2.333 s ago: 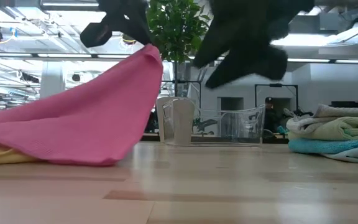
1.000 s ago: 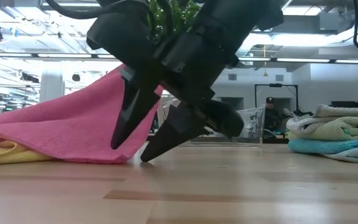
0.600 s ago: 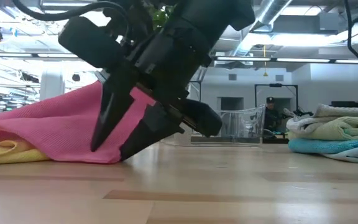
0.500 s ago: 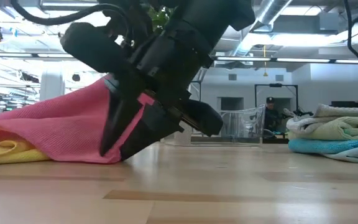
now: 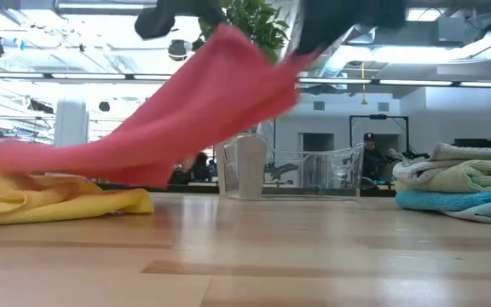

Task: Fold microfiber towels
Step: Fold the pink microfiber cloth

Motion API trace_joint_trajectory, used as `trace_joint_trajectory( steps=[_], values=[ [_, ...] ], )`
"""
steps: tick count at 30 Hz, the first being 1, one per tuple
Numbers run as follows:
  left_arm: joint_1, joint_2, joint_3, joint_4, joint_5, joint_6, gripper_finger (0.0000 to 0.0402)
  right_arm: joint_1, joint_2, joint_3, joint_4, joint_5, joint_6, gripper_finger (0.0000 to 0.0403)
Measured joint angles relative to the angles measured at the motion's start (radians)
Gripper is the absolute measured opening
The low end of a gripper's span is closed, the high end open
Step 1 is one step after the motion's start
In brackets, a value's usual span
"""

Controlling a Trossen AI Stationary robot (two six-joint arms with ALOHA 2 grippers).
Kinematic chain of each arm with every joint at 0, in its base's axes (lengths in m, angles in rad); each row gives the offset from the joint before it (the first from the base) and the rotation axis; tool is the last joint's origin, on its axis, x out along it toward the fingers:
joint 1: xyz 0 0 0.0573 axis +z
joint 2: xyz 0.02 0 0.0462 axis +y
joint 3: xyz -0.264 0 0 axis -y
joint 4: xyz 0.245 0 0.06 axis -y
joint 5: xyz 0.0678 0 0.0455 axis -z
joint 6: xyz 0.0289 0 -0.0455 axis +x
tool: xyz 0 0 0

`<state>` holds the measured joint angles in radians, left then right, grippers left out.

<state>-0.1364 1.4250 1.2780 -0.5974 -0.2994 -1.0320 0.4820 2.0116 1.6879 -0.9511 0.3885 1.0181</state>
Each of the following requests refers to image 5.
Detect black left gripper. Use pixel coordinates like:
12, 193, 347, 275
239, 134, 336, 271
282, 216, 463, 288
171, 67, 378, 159
134, 0, 228, 42

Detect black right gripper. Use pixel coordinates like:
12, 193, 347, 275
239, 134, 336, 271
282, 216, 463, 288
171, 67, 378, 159
297, 0, 408, 56

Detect pink towel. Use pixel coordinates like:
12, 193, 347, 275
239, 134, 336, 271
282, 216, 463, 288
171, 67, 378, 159
0, 23, 320, 189

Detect grey waffle towel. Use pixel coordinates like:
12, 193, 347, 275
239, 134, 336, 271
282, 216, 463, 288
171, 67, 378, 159
388, 142, 491, 185

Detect bright blue terry towel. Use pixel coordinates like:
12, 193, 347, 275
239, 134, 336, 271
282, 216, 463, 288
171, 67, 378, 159
396, 189, 491, 213

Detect pale green-edged towel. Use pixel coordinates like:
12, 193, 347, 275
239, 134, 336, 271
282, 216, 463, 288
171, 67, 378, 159
394, 159, 491, 194

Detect green leafy plant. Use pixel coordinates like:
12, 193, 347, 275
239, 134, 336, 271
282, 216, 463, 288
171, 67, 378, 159
194, 0, 292, 63

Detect clear plastic bin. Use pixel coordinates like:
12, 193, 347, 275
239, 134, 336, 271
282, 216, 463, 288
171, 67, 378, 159
217, 136, 365, 201

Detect person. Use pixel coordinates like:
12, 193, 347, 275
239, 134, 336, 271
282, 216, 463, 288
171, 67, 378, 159
361, 132, 386, 182
190, 152, 213, 183

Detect white plant pot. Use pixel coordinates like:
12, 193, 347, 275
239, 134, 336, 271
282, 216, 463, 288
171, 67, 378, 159
235, 134, 269, 200

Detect white building column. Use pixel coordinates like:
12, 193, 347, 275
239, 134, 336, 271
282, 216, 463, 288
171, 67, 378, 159
52, 96, 90, 149

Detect black storage cabinet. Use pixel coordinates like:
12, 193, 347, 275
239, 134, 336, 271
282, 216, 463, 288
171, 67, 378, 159
453, 137, 491, 148

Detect yellow towel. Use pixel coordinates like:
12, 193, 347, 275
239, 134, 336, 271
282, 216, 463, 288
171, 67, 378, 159
0, 166, 155, 228

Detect silver ventilation duct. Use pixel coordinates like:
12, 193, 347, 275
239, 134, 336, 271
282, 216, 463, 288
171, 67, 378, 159
315, 25, 374, 78

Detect yellow hanging cord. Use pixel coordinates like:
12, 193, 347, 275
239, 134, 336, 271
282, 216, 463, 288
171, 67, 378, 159
359, 61, 368, 107

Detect black background station frame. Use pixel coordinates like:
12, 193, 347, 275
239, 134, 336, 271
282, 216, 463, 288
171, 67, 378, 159
349, 113, 411, 154

